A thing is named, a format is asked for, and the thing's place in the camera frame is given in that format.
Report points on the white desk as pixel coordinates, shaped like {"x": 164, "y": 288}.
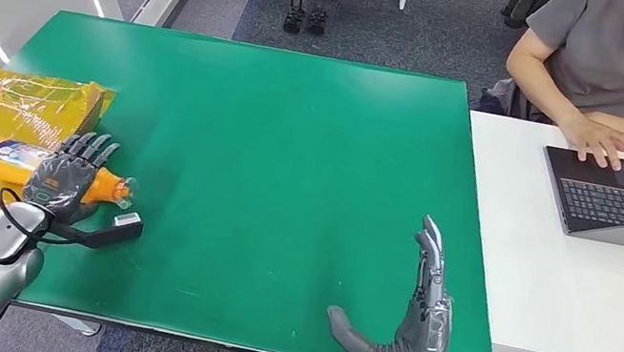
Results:
{"x": 554, "y": 294}

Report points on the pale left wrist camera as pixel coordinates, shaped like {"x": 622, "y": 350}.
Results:
{"x": 127, "y": 222}

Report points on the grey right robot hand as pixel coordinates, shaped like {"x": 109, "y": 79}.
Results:
{"x": 420, "y": 347}

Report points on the person's right hand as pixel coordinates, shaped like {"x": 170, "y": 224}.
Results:
{"x": 594, "y": 138}

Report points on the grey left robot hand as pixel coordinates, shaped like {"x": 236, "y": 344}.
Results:
{"x": 60, "y": 181}

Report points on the orange plastic bottle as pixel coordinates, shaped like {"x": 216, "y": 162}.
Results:
{"x": 0, "y": 161}

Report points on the person's right forearm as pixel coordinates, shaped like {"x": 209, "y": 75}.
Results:
{"x": 538, "y": 92}

